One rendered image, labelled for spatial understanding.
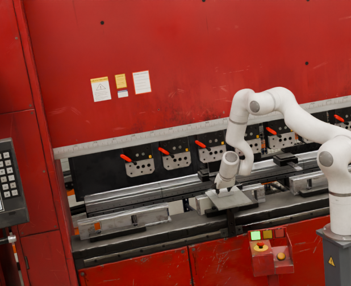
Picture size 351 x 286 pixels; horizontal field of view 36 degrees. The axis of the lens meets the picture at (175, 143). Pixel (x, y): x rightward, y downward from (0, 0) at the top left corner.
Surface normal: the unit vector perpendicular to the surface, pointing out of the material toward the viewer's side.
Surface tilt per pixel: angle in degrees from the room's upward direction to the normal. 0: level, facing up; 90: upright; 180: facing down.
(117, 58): 90
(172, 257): 90
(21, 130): 90
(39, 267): 90
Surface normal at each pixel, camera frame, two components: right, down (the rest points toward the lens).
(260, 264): -0.04, 0.27
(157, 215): 0.21, 0.23
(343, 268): -0.37, 0.29
